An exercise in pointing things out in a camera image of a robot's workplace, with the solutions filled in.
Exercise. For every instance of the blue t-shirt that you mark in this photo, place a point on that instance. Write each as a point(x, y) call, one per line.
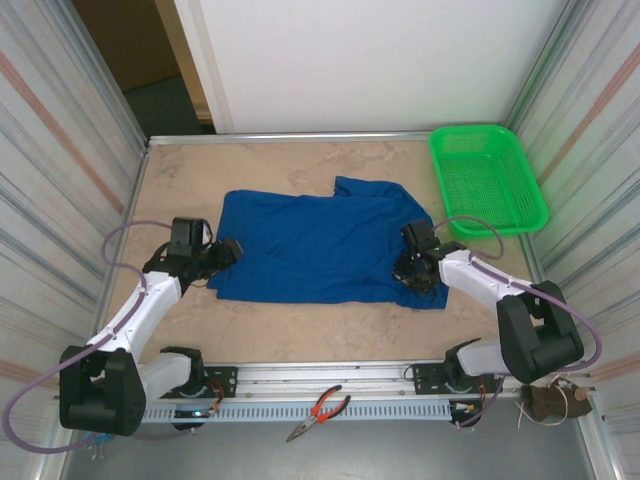
point(320, 250)

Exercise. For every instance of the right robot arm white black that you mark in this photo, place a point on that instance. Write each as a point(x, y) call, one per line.
point(475, 280)

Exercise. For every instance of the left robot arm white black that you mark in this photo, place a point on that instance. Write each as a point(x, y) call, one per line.
point(145, 305)

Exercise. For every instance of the green plastic basket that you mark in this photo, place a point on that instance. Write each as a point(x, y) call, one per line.
point(480, 170)

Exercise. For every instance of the aluminium table rim strip long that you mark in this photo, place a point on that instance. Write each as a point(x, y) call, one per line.
point(300, 136)

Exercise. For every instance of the small black controller board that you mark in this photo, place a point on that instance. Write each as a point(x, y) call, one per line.
point(192, 413)
point(462, 410)

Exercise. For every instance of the tan wooden door jamb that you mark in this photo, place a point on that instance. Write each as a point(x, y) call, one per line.
point(184, 60)

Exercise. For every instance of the brown wooden door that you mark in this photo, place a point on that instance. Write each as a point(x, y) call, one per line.
point(130, 40)

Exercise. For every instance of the brown pouch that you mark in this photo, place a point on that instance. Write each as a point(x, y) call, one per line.
point(550, 402)

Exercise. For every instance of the blue binder clip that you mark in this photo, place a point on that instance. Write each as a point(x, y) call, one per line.
point(97, 442)

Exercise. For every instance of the small round wooden disc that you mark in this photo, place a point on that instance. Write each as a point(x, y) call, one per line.
point(580, 395)

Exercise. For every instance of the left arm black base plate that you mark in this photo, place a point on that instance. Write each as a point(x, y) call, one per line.
point(227, 380)

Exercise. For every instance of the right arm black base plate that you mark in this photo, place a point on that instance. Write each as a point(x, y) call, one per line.
point(422, 379)

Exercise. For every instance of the aluminium mounting rail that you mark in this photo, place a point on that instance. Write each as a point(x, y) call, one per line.
point(325, 375)

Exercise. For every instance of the white door frame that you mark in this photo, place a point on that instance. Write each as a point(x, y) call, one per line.
point(205, 60)

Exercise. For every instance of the metal enclosure corner post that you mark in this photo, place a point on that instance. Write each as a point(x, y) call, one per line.
point(542, 65)
point(100, 65)

